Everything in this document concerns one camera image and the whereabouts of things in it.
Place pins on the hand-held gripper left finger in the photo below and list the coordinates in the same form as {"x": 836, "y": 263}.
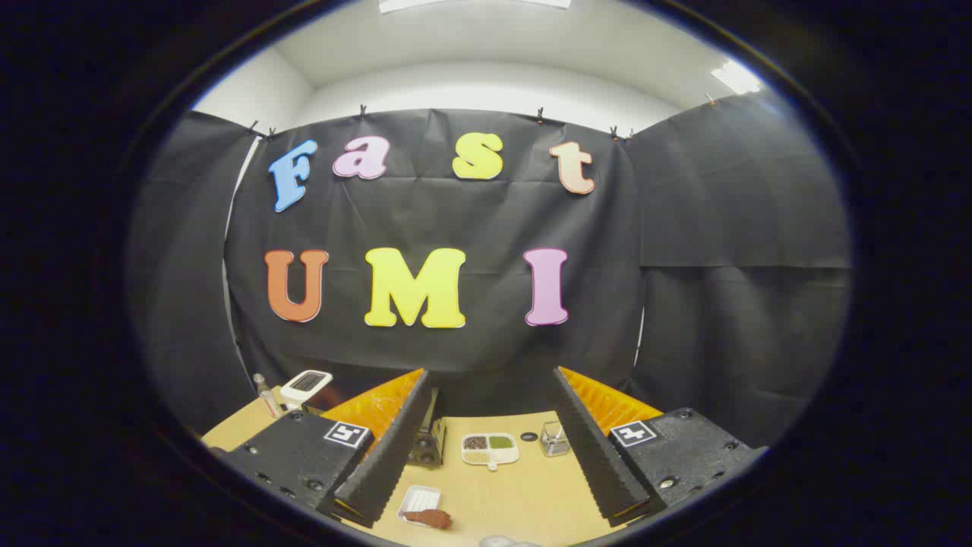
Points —
{"x": 391, "y": 448}

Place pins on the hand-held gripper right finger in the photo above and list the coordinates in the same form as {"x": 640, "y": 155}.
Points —
{"x": 596, "y": 448}

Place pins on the black toaster oven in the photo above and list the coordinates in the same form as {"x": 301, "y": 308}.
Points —
{"x": 427, "y": 448}

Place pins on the brown meat slice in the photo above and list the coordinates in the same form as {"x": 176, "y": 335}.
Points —
{"x": 430, "y": 519}

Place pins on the white pop-up toaster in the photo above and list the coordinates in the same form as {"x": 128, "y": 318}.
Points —
{"x": 305, "y": 384}

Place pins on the white small rectangular tray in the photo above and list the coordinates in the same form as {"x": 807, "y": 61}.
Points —
{"x": 420, "y": 497}

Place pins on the white divided dish with grains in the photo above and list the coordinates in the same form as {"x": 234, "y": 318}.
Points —
{"x": 490, "y": 450}

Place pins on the clear glass bottle orange label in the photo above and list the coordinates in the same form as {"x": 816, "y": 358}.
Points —
{"x": 266, "y": 396}

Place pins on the ceiling light panel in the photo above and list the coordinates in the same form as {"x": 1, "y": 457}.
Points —
{"x": 471, "y": 4}
{"x": 735, "y": 77}

